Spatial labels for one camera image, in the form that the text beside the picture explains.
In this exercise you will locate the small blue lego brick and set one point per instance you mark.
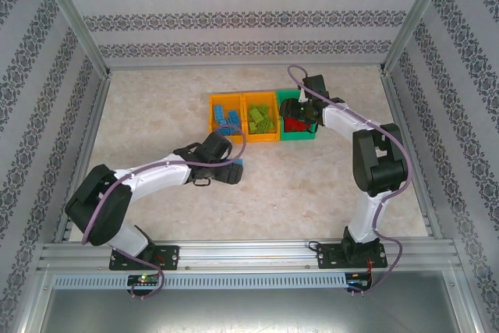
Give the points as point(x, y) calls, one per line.
point(238, 161)

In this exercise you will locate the red lego brick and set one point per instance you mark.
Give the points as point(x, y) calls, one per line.
point(291, 125)
point(305, 126)

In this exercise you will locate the green lego brick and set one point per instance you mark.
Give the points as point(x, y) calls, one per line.
point(254, 127)
point(269, 124)
point(258, 111)

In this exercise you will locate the green plastic bin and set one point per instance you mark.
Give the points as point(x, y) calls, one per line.
point(298, 136)

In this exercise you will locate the orange plastic bin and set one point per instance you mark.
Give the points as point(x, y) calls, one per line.
point(218, 98)
point(261, 138)

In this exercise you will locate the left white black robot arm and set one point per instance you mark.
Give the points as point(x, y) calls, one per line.
point(156, 177)

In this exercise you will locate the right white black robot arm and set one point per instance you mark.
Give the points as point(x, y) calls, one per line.
point(374, 161)

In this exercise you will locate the grey metal panel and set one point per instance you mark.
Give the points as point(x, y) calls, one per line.
point(249, 313)

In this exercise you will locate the small circuit board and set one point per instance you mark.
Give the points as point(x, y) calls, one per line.
point(358, 284)
point(144, 280)

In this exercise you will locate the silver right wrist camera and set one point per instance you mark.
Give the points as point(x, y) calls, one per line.
point(301, 97)

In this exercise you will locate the aluminium mounting rail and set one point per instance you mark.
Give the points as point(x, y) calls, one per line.
point(241, 255)

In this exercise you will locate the aluminium table edge rail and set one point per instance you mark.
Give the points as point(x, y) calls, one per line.
point(87, 142)
point(399, 114)

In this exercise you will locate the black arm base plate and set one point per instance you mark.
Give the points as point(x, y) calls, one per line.
point(327, 257)
point(169, 257)

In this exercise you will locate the aluminium frame post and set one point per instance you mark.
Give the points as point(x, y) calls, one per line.
point(414, 17)
point(74, 17)

